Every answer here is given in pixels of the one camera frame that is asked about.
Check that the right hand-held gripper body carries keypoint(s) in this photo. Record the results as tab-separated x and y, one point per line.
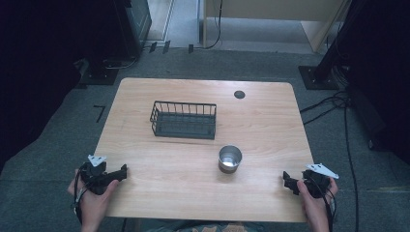
317	183

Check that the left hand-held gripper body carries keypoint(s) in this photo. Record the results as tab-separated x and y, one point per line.
96	179

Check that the person's right hand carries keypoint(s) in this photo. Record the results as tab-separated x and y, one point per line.
316	208

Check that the person's left hand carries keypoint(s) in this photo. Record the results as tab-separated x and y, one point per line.
92	204

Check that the metal cup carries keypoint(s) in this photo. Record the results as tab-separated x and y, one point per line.
229	159

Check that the black round table grommet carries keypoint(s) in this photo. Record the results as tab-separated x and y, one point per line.
239	94

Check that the dark curtain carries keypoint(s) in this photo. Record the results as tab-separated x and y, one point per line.
35	74
383	64

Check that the dark grey cabinet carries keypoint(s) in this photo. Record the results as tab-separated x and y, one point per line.
137	25

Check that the beige wooden cabinet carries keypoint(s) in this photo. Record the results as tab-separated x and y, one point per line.
274	8

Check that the black stand with base plate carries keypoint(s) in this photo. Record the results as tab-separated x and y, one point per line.
98	75
317	79

